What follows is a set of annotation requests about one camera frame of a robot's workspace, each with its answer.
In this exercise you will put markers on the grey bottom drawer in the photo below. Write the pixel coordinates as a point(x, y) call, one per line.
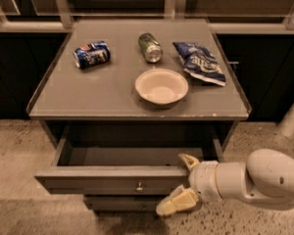
point(144, 203)

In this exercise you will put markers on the white paper bowl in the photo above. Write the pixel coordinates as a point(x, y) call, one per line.
point(161, 86)

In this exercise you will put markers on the grey top drawer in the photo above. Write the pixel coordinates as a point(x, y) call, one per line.
point(126, 159)

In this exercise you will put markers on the grey drawer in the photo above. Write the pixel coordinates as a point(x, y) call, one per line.
point(126, 159)
point(144, 203)

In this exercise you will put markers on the green soda can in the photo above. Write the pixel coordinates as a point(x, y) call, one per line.
point(150, 48)

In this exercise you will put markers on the grey drawer cabinet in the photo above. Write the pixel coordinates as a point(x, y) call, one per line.
point(106, 93)

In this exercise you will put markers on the blue pepsi can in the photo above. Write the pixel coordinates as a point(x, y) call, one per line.
point(92, 54)

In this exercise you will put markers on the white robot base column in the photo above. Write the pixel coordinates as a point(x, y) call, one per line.
point(286, 127)

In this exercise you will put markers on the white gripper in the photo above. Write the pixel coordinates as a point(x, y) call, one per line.
point(203, 178)

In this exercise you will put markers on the metal railing with glass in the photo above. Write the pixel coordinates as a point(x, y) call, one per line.
point(222, 16)

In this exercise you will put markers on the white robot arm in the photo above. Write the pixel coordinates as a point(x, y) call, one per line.
point(265, 180)

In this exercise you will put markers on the blue chip bag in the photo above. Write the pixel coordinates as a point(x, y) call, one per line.
point(199, 62)

